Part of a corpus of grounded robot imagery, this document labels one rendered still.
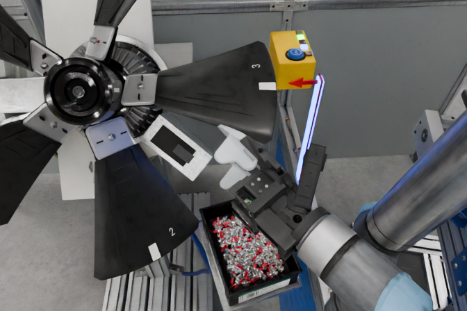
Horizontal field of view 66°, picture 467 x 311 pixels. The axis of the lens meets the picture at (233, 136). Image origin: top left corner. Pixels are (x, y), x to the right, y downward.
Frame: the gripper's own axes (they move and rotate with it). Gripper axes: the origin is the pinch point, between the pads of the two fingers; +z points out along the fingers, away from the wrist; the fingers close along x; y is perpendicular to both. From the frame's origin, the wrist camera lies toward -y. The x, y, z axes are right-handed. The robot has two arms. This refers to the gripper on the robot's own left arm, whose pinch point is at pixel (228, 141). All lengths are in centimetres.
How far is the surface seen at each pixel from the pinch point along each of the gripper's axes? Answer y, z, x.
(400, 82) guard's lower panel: -111, 18, 71
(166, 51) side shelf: -27, 73, 35
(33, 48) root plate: 15.6, 35.1, -9.3
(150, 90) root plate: 3.0, 19.6, -0.6
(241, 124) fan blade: -5.2, 2.9, 2.4
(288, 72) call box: -34.4, 18.2, 17.5
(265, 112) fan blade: -10.4, 2.0, 2.4
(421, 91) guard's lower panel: -120, 11, 78
